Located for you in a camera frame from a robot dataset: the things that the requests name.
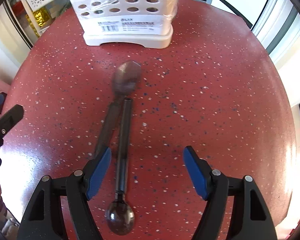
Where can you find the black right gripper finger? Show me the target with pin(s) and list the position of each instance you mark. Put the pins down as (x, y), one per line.
(10, 119)

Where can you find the white plastic utensil holder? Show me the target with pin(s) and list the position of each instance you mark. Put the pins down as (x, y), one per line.
(144, 22)

